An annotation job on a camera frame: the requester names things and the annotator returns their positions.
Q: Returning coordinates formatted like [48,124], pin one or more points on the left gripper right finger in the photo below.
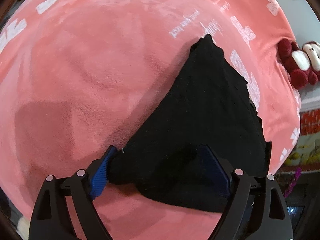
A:
[255,207]

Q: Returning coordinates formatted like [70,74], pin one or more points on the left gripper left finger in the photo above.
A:
[51,218]

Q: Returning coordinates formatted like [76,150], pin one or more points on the black small garment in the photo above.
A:
[206,116]

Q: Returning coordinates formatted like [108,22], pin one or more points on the purple orchid flower arrangement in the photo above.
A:
[293,182]

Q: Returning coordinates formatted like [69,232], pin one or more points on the red monkey plush toy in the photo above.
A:
[302,65]

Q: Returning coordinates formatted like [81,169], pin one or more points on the pink fleece blanket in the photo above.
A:
[80,75]

